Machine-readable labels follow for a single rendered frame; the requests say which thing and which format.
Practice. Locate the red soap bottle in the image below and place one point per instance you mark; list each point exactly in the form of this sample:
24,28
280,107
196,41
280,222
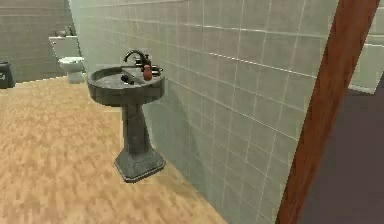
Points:
147,73

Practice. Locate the black sink faucet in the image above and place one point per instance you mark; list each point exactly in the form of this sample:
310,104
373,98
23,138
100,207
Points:
140,57

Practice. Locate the white toilet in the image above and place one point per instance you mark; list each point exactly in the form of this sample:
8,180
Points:
70,58

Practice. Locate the grey object on toilet tank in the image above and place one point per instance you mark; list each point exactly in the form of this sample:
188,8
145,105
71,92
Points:
65,32

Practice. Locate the black bin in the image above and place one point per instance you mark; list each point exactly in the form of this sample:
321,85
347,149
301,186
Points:
5,75

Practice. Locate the dark grey pedestal sink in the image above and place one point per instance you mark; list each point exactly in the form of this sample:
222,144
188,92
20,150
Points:
131,96

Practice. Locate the brown wooden door frame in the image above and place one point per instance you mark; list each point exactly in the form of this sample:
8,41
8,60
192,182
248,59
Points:
328,110

